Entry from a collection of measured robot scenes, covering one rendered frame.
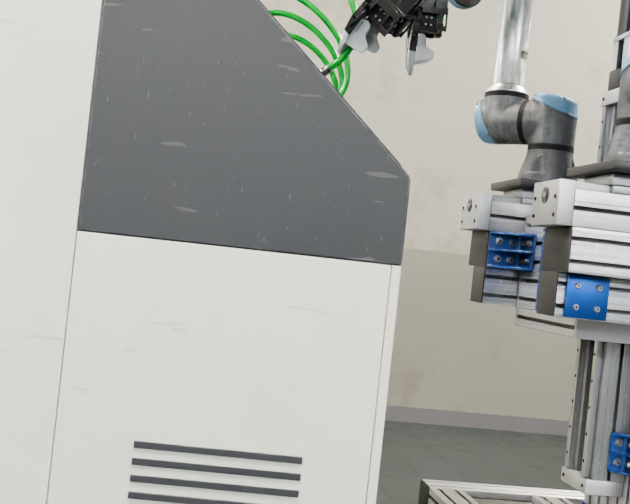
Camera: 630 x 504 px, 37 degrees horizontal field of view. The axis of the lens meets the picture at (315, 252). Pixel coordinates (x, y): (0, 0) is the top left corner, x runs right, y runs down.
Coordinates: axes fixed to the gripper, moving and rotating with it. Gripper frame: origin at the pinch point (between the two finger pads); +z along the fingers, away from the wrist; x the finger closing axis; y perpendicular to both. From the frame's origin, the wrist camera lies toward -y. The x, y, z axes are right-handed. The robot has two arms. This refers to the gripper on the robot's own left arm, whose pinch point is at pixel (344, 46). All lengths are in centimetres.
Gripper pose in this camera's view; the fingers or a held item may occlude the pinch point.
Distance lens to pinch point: 197.6
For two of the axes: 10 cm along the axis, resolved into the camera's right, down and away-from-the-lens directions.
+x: 5.5, -1.6, 8.2
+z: -5.7, 6.5, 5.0
